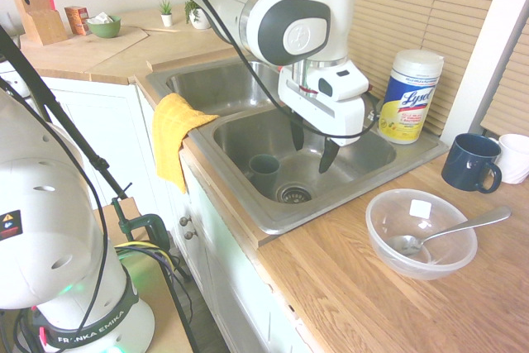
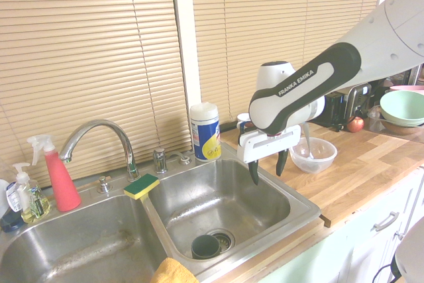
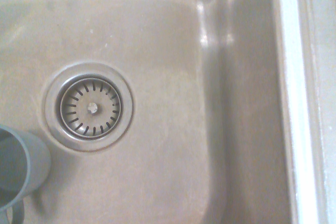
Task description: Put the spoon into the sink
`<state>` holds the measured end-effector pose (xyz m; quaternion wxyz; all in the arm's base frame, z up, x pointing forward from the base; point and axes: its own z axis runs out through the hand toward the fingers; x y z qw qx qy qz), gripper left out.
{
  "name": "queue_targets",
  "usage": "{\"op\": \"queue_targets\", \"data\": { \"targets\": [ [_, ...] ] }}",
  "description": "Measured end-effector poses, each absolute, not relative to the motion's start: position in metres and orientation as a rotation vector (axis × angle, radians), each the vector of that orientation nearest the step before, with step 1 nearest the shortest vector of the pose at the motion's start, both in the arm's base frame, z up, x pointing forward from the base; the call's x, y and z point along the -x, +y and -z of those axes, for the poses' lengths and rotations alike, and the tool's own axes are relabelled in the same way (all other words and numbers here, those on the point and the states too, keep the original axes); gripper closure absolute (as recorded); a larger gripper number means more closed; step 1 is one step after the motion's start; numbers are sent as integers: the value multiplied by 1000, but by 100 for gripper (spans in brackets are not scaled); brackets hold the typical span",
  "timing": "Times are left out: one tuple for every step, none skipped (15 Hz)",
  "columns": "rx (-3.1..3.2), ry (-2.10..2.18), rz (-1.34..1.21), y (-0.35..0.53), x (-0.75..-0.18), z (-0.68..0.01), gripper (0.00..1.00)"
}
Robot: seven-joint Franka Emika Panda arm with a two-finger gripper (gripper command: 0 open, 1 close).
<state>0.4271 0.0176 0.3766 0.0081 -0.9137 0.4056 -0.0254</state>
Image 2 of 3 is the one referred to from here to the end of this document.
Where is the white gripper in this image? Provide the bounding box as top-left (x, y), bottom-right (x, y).
top-left (237, 125), bottom-right (301, 187)

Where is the white plastic spoon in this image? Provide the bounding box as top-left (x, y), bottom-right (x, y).
top-left (301, 123), bottom-right (315, 160)

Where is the stainless steel double sink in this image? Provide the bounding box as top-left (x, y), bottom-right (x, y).
top-left (0, 142), bottom-right (322, 283)

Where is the metal sink drain strainer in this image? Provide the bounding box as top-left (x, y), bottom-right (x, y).
top-left (207, 229), bottom-right (235, 253)

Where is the chrome sink knob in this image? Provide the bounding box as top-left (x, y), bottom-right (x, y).
top-left (96, 176), bottom-right (112, 194)

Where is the clear plastic bowl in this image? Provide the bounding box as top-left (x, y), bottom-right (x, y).
top-left (289, 136), bottom-right (338, 174)

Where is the disinfecting wipes canister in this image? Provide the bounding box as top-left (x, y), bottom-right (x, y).
top-left (189, 102), bottom-right (223, 164)

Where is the red apple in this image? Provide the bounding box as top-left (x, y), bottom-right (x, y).
top-left (346, 116), bottom-right (365, 133)

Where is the dark green cup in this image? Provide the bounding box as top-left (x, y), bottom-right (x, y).
top-left (190, 234), bottom-right (221, 260)

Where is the black silver toaster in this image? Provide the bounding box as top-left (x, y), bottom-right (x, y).
top-left (326, 83), bottom-right (374, 128)

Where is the clear plastic container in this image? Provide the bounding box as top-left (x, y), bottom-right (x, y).
top-left (366, 104), bottom-right (424, 144)

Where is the pale green cabinet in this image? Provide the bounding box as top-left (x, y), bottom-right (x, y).
top-left (261, 166), bottom-right (424, 283)

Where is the yellow green sponge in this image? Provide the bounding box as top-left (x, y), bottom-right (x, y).
top-left (123, 173), bottom-right (160, 201)

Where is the brown wooden bowl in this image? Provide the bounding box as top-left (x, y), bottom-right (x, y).
top-left (380, 119), bottom-right (424, 137)

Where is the orange cloth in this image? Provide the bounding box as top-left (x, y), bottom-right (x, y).
top-left (149, 256), bottom-right (199, 283)

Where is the pale green bowl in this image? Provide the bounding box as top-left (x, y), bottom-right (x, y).
top-left (379, 89), bottom-right (424, 128)

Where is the wide beige window blind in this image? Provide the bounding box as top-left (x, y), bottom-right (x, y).
top-left (0, 0), bottom-right (195, 188)
top-left (190, 0), bottom-right (387, 125)

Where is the pink bowl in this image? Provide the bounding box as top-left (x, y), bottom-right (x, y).
top-left (389, 84), bottom-right (424, 93)

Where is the chrome gooseneck faucet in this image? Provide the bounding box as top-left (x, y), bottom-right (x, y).
top-left (58, 119), bottom-right (142, 183)

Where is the red spray bottle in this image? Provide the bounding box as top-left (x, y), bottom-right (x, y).
top-left (26, 134), bottom-right (82, 213)

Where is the yellow hand soap pump bottle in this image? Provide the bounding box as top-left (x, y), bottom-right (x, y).
top-left (12, 162), bottom-right (52, 224)

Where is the white bottle blue label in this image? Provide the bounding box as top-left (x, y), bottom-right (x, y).
top-left (0, 179), bottom-right (25, 233)

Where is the chrome faucet handle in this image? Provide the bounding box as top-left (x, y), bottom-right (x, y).
top-left (152, 146), bottom-right (168, 174)

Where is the silver drawer handle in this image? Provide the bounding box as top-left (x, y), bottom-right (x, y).
top-left (373, 211), bottom-right (400, 233)

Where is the black cable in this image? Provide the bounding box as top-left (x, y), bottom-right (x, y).
top-left (370, 262), bottom-right (398, 283)

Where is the white window frame post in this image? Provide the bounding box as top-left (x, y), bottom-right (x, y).
top-left (169, 0), bottom-right (203, 105)

